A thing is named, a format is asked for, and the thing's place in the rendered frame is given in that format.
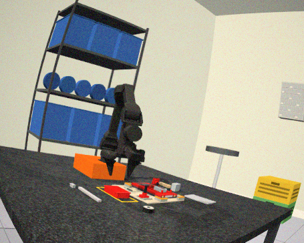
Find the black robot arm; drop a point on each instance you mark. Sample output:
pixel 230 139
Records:
pixel 130 114

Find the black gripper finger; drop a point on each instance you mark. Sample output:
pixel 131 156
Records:
pixel 110 165
pixel 131 167

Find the small black toy tyre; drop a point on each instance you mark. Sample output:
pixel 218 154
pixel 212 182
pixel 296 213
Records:
pixel 148 209

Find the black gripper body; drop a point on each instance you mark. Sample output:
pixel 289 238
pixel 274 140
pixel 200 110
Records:
pixel 111 155

